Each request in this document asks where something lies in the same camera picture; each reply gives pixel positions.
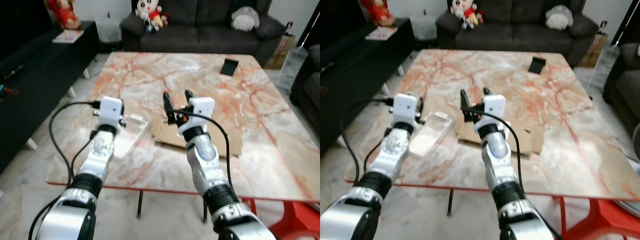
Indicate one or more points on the brown cardboard box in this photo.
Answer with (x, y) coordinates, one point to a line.
(532, 142)
(161, 131)

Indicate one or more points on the clear plastic package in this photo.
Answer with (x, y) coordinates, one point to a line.
(430, 135)
(131, 135)

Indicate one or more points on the grey round plush toy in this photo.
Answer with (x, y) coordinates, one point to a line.
(559, 19)
(245, 19)

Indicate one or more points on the red plastic stool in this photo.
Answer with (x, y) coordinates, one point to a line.
(300, 220)
(610, 220)

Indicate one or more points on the black low cabinet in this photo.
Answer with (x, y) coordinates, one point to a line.
(40, 75)
(360, 65)

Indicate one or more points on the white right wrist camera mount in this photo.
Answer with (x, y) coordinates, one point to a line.
(495, 105)
(202, 107)

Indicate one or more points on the white cloth covered side table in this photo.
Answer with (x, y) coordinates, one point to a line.
(424, 29)
(109, 30)

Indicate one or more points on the flat pink book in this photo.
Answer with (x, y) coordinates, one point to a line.
(68, 36)
(381, 33)

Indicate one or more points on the dark grey armchair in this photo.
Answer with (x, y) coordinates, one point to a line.
(310, 85)
(627, 85)

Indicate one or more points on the small black stand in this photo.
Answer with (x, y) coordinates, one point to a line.
(538, 66)
(229, 67)

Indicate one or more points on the cartoon boy plush doll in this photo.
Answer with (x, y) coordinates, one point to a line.
(150, 12)
(465, 11)

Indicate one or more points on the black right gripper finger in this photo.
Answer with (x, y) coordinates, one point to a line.
(486, 92)
(167, 102)
(189, 96)
(464, 100)

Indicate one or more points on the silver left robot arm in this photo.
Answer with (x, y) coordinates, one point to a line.
(102, 147)
(395, 150)

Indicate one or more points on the marble top table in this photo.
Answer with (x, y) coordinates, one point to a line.
(200, 75)
(500, 70)

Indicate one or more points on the brown cardboard carton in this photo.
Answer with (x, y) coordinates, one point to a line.
(595, 50)
(280, 52)

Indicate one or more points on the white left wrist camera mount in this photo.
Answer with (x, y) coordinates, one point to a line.
(111, 107)
(406, 105)

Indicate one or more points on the dark grey sofa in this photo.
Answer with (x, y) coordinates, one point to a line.
(200, 35)
(515, 35)

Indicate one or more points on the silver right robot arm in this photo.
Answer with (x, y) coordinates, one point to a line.
(497, 150)
(205, 155)

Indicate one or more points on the red dressed doll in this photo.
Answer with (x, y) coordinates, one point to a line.
(65, 15)
(377, 12)

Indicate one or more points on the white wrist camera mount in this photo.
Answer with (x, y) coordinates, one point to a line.
(406, 105)
(202, 107)
(111, 107)
(495, 105)

